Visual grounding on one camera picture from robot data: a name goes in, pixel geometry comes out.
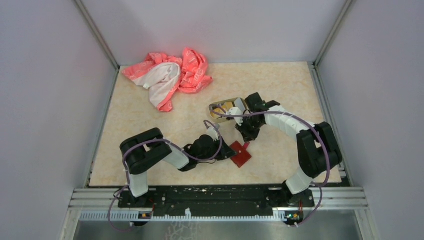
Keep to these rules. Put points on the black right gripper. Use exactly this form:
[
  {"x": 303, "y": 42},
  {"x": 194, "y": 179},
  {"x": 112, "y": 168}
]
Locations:
[{"x": 247, "y": 135}]

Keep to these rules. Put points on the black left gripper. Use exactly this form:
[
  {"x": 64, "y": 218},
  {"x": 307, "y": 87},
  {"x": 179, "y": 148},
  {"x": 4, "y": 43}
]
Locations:
[{"x": 225, "y": 151}]

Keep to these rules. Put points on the red card holder wallet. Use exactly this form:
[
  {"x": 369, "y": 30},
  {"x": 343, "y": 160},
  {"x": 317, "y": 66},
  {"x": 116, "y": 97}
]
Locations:
[{"x": 242, "y": 155}]

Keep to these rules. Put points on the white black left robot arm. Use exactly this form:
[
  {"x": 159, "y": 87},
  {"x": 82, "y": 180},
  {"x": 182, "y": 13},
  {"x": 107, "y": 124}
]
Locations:
[{"x": 143, "y": 151}]

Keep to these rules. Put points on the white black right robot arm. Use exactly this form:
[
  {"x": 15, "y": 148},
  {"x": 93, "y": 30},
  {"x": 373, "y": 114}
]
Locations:
[{"x": 317, "y": 148}]

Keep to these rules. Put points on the beige oval card tray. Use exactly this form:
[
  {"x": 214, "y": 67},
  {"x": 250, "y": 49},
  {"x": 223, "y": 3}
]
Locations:
[{"x": 223, "y": 107}]

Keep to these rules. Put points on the pink white crumpled cloth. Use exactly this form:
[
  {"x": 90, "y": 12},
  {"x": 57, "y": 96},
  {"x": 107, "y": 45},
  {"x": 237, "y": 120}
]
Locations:
[{"x": 163, "y": 75}]

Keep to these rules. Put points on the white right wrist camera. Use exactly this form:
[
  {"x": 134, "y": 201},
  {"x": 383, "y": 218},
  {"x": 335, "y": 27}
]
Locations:
[{"x": 236, "y": 114}]

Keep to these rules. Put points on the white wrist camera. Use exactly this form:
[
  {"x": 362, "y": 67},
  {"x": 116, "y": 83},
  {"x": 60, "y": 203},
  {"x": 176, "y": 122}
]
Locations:
[
  {"x": 236, "y": 114},
  {"x": 213, "y": 132}
]

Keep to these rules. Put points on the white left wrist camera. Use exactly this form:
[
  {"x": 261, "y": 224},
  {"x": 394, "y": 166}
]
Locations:
[{"x": 213, "y": 132}]

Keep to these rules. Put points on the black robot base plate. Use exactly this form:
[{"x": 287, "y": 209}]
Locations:
[{"x": 217, "y": 200}]

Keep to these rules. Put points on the white slotted cable duct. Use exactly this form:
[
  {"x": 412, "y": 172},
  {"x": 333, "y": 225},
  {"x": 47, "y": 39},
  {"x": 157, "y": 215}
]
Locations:
[{"x": 135, "y": 216}]

